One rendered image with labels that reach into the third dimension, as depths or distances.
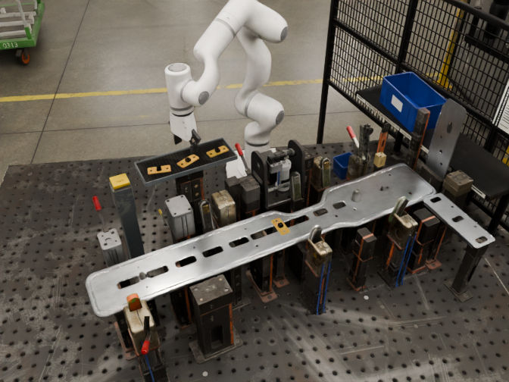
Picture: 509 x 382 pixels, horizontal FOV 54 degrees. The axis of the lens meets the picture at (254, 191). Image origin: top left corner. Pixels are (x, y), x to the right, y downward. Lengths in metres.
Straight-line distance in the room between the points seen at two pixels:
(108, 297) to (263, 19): 1.10
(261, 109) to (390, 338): 1.04
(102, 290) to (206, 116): 2.77
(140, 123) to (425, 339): 3.02
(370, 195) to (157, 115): 2.68
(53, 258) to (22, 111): 2.63
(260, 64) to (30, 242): 1.27
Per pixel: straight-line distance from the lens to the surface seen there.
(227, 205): 1.83
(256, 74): 2.05
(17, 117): 4.71
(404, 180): 2.14
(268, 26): 1.89
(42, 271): 2.28
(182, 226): 1.81
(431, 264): 2.25
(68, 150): 4.14
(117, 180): 1.87
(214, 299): 1.61
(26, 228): 2.49
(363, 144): 2.06
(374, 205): 1.99
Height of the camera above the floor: 2.33
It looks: 42 degrees down
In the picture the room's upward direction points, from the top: straight up
